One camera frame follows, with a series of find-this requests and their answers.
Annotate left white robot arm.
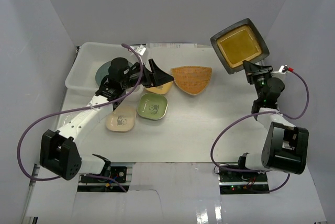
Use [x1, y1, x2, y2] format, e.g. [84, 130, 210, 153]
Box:
[40, 58, 174, 182]

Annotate orange woven fan basket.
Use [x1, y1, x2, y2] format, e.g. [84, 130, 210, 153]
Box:
[171, 66, 212, 96]

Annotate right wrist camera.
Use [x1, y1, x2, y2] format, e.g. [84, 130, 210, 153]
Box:
[278, 65, 294, 73]

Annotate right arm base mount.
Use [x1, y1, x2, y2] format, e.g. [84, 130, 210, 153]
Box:
[213, 166, 268, 186]

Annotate blue label sticker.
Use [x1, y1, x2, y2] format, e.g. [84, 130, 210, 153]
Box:
[238, 48, 257, 54]

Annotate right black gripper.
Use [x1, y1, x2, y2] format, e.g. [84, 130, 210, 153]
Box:
[243, 61, 273, 101]

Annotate green square panda dish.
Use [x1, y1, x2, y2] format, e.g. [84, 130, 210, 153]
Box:
[137, 93, 168, 120]

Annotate blue-grey round plate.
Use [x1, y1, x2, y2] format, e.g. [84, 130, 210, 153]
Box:
[95, 61, 111, 86]

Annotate cream square panda dish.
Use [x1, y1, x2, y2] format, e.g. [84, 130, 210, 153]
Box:
[105, 105, 137, 132]

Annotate yellow square panda dish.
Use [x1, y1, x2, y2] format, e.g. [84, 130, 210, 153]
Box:
[145, 81, 174, 95]

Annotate black square amber plate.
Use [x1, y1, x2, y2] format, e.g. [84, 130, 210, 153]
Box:
[210, 18, 270, 74]

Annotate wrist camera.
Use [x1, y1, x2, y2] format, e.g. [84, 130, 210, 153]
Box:
[131, 45, 146, 56]
[278, 65, 294, 73]

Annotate white plastic bin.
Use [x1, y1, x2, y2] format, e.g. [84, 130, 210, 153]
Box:
[65, 42, 138, 97]

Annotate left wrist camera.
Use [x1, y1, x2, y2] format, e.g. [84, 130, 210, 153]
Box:
[131, 45, 146, 56]

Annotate papers at table back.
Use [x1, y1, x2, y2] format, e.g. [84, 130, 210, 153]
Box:
[146, 43, 197, 49]

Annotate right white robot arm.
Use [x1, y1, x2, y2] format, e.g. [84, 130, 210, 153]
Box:
[236, 61, 309, 182]

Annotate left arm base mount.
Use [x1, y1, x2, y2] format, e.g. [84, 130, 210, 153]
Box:
[110, 166, 127, 183]

